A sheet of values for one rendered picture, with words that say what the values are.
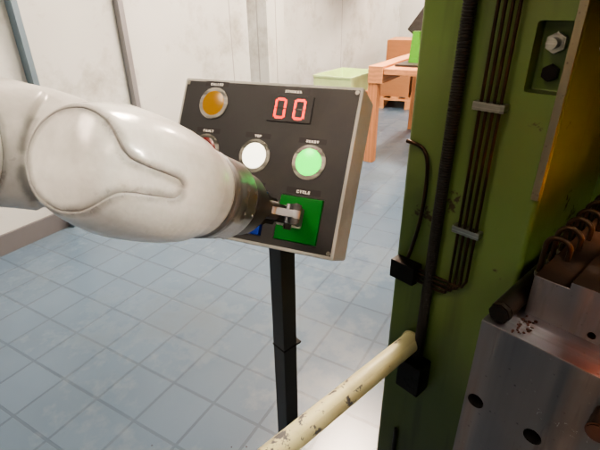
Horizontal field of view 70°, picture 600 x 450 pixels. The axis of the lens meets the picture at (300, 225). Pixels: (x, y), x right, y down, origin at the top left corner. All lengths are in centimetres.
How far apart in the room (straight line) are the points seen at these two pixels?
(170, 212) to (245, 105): 47
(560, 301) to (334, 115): 42
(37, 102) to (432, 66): 63
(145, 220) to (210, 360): 162
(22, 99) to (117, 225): 15
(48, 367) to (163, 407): 57
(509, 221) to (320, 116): 37
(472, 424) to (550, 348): 21
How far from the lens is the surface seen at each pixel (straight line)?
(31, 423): 195
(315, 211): 69
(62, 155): 32
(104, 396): 192
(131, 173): 31
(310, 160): 71
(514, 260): 86
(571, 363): 66
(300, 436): 85
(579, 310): 69
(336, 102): 73
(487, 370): 73
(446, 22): 83
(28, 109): 43
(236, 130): 78
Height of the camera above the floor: 132
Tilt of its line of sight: 27 degrees down
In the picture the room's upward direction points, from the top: 1 degrees counter-clockwise
